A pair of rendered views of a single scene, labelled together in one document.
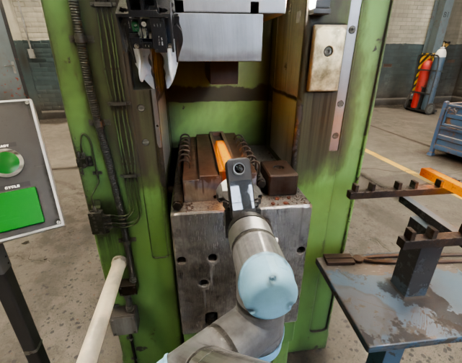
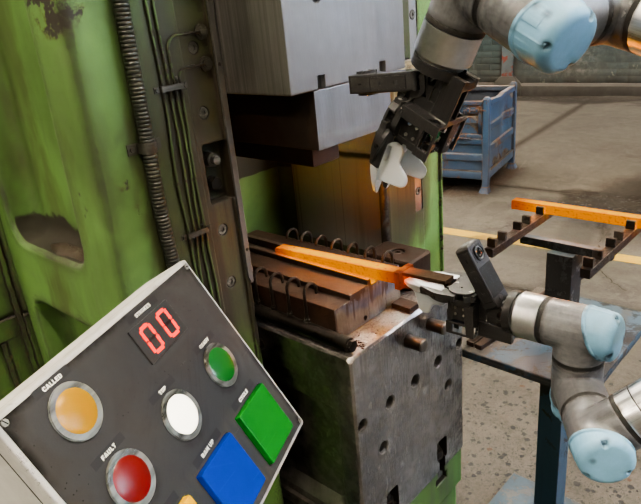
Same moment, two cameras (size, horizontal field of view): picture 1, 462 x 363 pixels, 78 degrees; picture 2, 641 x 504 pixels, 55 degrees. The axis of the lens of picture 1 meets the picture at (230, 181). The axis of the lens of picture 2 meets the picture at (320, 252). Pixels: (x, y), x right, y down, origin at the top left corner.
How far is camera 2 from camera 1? 0.78 m
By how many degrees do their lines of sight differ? 35
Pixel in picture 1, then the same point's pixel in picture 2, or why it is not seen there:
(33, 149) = (228, 332)
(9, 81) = not seen: outside the picture
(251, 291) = (611, 335)
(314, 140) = (402, 203)
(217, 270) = (394, 418)
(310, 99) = not seen: hidden behind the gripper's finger
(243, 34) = (376, 100)
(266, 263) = (600, 312)
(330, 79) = not seen: hidden behind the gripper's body
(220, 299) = (399, 462)
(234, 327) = (590, 386)
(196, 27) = (337, 102)
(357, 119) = (431, 164)
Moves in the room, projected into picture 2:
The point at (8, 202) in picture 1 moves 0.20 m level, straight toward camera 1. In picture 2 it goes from (257, 417) to (420, 419)
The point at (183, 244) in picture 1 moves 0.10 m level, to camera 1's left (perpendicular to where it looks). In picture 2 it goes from (363, 398) to (322, 424)
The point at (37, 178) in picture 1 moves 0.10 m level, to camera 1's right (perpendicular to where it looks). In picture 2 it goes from (253, 372) to (311, 342)
